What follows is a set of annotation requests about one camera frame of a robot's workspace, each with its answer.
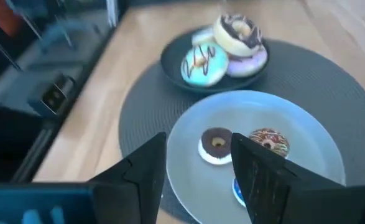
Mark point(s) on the small chocolate donut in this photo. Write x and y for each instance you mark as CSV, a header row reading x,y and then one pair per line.
x,y
214,146

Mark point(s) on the small purple donut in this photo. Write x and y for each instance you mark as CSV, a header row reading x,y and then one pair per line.
x,y
236,191

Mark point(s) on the small sprinkle donut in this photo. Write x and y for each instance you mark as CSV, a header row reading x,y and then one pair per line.
x,y
270,140

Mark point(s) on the round grey woven placemat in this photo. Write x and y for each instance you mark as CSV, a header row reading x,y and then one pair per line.
x,y
309,87

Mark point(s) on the grey plate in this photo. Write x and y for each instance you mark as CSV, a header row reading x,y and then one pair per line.
x,y
201,193

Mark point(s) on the large chocolate striped donut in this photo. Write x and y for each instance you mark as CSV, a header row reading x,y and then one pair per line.
x,y
232,43

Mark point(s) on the black plate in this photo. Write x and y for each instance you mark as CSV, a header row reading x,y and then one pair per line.
x,y
173,65

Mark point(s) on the black aluminium table frame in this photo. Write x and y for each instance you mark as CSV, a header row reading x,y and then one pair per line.
x,y
45,140

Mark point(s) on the large mint drizzled donut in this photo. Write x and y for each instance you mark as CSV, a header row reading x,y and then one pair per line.
x,y
197,76

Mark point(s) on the black table-level camera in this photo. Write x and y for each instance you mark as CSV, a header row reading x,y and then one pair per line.
x,y
53,98

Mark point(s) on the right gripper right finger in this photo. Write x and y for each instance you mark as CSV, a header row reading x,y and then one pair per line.
x,y
263,193

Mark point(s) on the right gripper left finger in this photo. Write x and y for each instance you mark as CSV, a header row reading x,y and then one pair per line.
x,y
132,193

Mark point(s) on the large pink donut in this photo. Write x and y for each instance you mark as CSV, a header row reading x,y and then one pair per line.
x,y
250,67

